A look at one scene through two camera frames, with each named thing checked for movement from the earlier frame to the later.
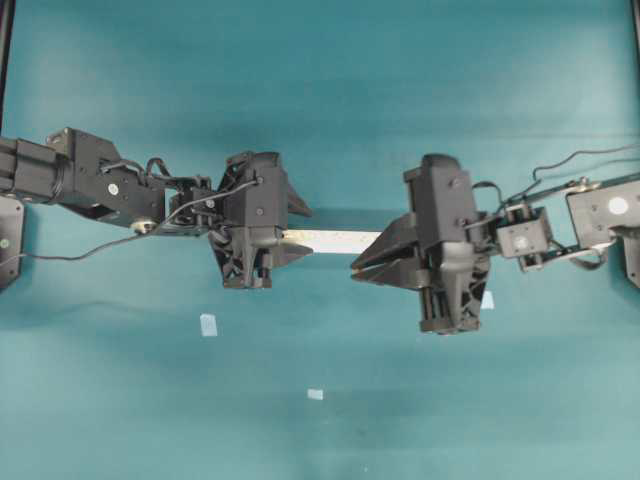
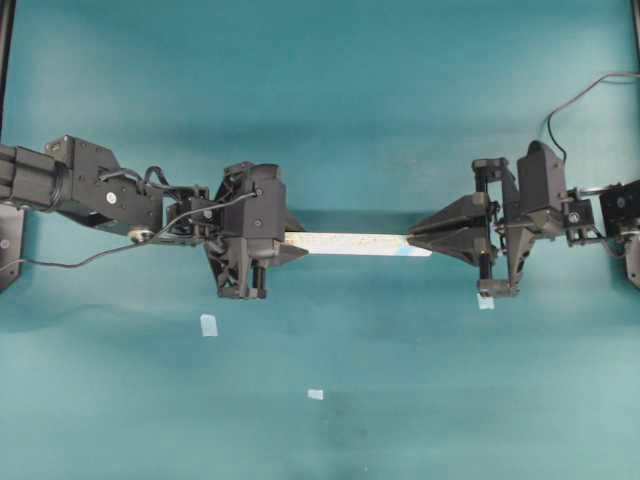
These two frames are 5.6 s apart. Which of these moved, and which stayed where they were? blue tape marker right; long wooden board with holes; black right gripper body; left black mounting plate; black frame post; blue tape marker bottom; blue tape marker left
Moved: black right gripper body
Stayed: blue tape marker right; black frame post; blue tape marker left; blue tape marker bottom; long wooden board with holes; left black mounting plate
